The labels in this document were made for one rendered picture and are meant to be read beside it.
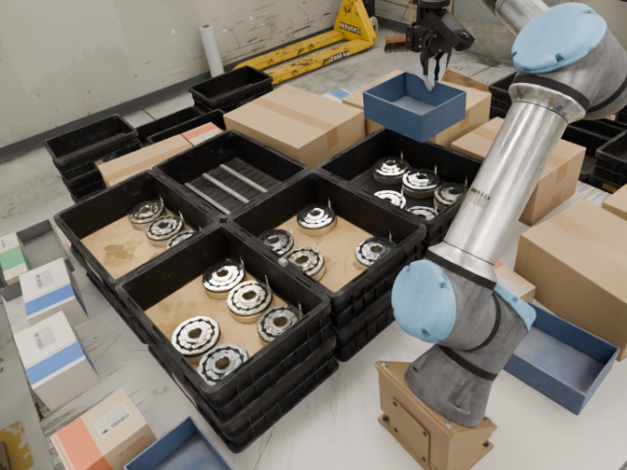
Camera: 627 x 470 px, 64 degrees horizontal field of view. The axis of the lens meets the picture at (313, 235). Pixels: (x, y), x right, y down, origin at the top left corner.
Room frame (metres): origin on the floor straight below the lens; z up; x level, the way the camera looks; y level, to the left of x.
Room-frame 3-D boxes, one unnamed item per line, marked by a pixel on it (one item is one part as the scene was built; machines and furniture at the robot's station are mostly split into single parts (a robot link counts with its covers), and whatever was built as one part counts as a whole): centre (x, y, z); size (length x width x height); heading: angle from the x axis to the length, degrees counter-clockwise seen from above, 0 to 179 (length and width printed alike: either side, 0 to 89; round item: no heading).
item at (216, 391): (0.76, 0.22, 0.92); 0.40 x 0.30 x 0.02; 36
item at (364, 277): (0.94, -0.02, 0.92); 0.40 x 0.30 x 0.02; 36
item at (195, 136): (1.65, 0.32, 0.81); 0.16 x 0.12 x 0.07; 29
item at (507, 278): (0.82, -0.40, 0.74); 0.16 x 0.12 x 0.07; 25
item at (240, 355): (0.63, 0.22, 0.86); 0.10 x 0.10 x 0.01
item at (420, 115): (1.13, -0.29, 1.10); 0.20 x 0.15 x 0.07; 31
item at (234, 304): (0.80, 0.16, 0.86); 0.10 x 0.10 x 0.01
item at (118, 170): (1.50, 0.50, 0.78); 0.30 x 0.22 x 0.16; 118
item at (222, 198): (1.26, 0.21, 0.87); 0.40 x 0.30 x 0.11; 36
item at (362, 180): (1.12, -0.27, 0.87); 0.40 x 0.30 x 0.11; 36
